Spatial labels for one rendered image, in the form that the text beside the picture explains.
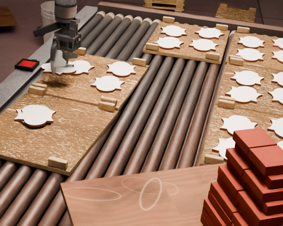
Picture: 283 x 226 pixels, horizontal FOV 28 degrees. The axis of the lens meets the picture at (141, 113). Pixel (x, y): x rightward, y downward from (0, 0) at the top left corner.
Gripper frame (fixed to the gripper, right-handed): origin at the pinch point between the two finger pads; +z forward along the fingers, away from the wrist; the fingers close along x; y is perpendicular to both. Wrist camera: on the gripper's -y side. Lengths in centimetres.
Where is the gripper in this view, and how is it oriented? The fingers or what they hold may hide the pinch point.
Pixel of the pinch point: (58, 68)
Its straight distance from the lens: 212.0
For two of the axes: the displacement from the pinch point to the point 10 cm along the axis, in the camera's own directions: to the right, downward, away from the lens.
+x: 3.3, -3.8, 8.6
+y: 9.4, 2.1, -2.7
